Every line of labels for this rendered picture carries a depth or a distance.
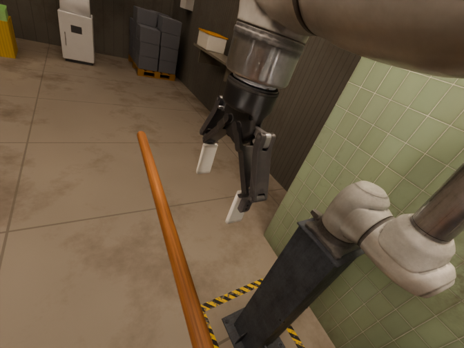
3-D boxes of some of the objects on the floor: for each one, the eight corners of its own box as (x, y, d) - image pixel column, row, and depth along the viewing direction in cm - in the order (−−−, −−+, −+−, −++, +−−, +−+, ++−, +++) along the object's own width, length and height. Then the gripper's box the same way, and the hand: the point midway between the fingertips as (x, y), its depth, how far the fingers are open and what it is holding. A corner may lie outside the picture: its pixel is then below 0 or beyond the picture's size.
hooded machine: (94, 66, 478) (90, -6, 410) (63, 61, 452) (53, -17, 383) (94, 59, 523) (92, -8, 455) (66, 53, 496) (58, -19, 428)
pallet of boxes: (174, 81, 562) (182, 23, 493) (137, 75, 515) (141, 10, 446) (161, 66, 644) (166, 14, 575) (128, 60, 596) (130, 3, 528)
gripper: (340, 123, 25) (268, 242, 37) (235, 59, 41) (208, 157, 53) (294, 119, 21) (229, 255, 33) (197, 50, 37) (177, 157, 49)
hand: (217, 190), depth 42 cm, fingers open, 13 cm apart
